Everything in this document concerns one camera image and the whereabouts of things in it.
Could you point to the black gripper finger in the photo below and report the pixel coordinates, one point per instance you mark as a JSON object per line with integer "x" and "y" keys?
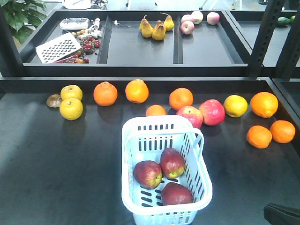
{"x": 281, "y": 215}

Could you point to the light blue plastic basket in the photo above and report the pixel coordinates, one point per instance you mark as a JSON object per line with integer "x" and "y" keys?
{"x": 144, "y": 138}

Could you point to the small orange behind basket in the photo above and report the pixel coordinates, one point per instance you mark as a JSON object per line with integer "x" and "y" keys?
{"x": 155, "y": 110}

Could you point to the small orange front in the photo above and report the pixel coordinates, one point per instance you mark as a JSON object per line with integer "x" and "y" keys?
{"x": 259, "y": 137}

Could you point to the small orange back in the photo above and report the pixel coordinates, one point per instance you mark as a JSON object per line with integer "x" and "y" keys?
{"x": 282, "y": 131}

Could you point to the large orange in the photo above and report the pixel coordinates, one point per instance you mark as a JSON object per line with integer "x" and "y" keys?
{"x": 264, "y": 104}

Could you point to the yellow orange citrus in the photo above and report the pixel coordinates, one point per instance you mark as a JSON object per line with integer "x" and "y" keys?
{"x": 235, "y": 105}

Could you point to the pink red striped apple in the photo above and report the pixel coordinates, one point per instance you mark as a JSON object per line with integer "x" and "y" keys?
{"x": 193, "y": 114}

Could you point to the orange centre back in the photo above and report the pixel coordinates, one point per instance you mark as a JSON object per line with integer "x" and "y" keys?
{"x": 137, "y": 91}

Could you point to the pink apple right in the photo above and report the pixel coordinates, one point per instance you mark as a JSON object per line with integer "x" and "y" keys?
{"x": 212, "y": 18}

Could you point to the pink apple front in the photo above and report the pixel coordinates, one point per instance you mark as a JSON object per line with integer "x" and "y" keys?
{"x": 187, "y": 27}

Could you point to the bumpy orange tangelo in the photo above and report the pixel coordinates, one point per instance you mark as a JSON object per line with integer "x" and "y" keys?
{"x": 105, "y": 94}

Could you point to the brown yellow pear front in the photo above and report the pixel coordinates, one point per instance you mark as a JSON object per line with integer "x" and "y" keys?
{"x": 159, "y": 31}

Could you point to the brown yellow pear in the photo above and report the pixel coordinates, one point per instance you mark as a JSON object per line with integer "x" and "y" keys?
{"x": 146, "y": 28}
{"x": 159, "y": 31}
{"x": 168, "y": 23}

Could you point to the brown yellow pear right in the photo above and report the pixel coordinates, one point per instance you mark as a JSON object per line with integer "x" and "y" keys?
{"x": 168, "y": 23}

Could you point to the brown yellow pear left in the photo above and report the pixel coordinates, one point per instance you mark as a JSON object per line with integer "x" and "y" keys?
{"x": 146, "y": 28}

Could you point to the yellow apple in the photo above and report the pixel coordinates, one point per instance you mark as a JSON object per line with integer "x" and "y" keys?
{"x": 71, "y": 108}
{"x": 71, "y": 91}

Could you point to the yellow apple rear left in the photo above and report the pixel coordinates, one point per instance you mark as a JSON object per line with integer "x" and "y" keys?
{"x": 71, "y": 91}

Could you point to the black wooden produce stand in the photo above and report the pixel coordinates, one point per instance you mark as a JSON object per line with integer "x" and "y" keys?
{"x": 55, "y": 171}

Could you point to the brown mushroom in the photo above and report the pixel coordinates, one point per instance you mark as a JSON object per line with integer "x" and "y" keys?
{"x": 54, "y": 101}

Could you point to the red cherry tomato cluster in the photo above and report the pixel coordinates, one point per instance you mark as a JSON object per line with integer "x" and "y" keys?
{"x": 90, "y": 45}

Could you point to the white perforated plastic lid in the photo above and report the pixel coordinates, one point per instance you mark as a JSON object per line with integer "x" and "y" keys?
{"x": 57, "y": 48}

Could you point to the white electronic scale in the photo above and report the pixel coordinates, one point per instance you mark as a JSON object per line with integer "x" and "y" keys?
{"x": 74, "y": 23}

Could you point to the green potted plant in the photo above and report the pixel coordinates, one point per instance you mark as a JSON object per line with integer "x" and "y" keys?
{"x": 19, "y": 13}

